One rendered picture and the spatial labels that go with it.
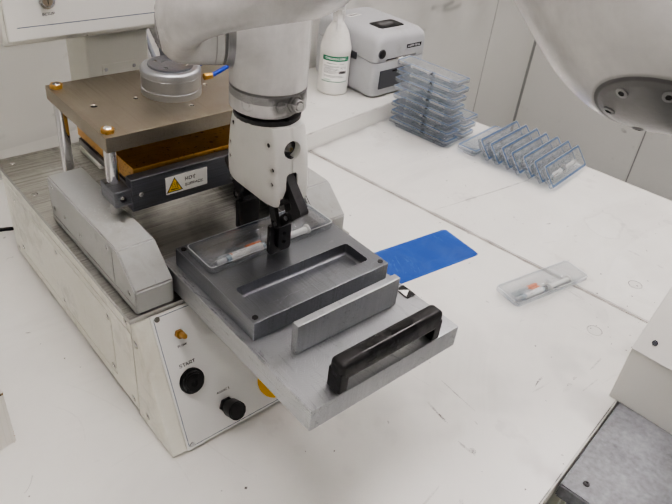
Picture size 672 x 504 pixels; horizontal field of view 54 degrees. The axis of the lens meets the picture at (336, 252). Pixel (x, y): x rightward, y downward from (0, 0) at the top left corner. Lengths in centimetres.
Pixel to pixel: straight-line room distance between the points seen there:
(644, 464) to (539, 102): 248
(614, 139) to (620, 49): 293
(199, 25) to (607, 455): 77
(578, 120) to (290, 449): 260
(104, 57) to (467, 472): 78
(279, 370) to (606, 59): 48
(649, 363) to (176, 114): 73
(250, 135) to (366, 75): 108
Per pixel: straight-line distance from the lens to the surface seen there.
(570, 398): 108
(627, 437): 106
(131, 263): 81
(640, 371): 106
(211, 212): 100
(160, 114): 87
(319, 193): 94
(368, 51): 178
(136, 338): 83
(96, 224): 86
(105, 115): 87
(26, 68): 148
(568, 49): 33
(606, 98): 33
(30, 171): 114
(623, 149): 324
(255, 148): 74
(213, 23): 58
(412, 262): 125
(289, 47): 68
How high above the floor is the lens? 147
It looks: 35 degrees down
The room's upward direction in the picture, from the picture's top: 7 degrees clockwise
